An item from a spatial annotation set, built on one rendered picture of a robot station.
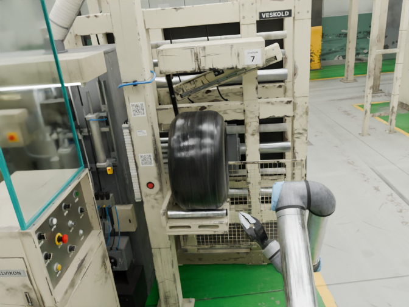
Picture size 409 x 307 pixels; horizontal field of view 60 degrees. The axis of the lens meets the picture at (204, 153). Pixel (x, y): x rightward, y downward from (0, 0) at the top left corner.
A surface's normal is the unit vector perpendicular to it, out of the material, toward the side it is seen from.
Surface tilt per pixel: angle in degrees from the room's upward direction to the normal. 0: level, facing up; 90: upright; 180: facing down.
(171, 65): 90
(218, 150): 66
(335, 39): 90
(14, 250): 90
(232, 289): 0
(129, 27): 90
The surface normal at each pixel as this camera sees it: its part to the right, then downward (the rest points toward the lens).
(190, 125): -0.11, -0.67
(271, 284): -0.08, -0.92
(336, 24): 0.07, 0.38
